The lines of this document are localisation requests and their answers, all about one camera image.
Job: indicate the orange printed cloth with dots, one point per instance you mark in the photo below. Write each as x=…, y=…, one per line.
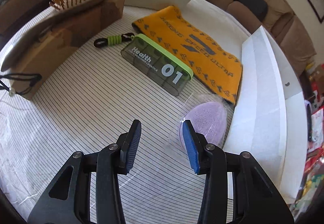
x=202, y=62

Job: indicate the white cardboard box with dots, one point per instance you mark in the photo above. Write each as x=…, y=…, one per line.
x=260, y=87

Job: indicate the brown cushioned sofa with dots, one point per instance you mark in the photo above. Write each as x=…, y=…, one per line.
x=283, y=31

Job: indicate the black cushion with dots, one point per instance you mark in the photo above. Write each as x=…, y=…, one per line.
x=250, y=2

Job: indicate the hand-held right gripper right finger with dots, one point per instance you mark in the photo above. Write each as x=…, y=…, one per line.
x=191, y=145

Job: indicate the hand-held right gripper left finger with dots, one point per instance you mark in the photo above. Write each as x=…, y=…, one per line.
x=134, y=143

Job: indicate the grey pill box green lid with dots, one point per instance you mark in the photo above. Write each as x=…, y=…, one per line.
x=151, y=67

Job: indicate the purple sponge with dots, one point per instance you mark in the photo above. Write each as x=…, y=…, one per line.
x=207, y=117

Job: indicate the brown cardboard hairbrush box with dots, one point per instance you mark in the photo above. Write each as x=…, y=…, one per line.
x=76, y=34

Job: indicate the brown upholstered seat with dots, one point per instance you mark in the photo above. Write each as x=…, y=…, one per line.
x=30, y=4

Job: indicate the wooden hairbrush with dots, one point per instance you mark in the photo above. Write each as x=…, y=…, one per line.
x=83, y=1

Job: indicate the pile of colourful packets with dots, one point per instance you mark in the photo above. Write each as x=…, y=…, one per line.
x=315, y=122

